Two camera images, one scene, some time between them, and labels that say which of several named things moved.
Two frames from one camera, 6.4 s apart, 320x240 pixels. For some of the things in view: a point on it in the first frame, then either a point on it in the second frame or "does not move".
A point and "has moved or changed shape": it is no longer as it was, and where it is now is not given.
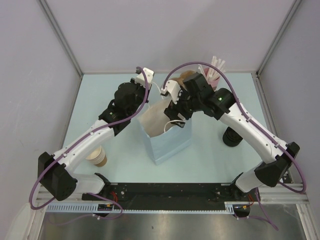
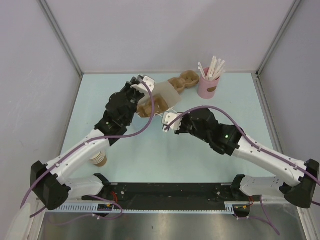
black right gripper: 173,110 -> 181,130
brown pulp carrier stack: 183,75 does not move
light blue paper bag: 166,136 has moved or changed shape
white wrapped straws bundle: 212,73 does not move
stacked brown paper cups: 97,157 does not move
